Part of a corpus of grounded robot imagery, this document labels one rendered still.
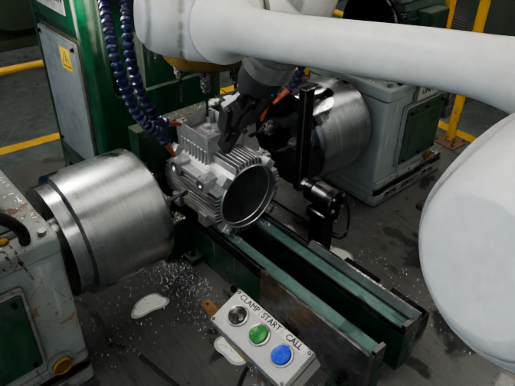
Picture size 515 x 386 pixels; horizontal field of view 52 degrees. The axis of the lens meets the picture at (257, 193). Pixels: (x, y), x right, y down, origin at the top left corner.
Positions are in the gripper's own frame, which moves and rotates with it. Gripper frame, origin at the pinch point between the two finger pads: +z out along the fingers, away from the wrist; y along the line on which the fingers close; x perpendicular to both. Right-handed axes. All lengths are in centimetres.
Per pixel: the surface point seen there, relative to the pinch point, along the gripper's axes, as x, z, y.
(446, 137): -13, 137, -238
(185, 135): -11.4, 14.7, -0.9
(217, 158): -1.9, 11.6, -2.4
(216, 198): 5.7, 13.7, 2.0
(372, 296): 40.3, 8.2, -12.5
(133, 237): 7.6, 9.7, 23.5
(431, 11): -9, -10, -66
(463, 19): -84, 122, -324
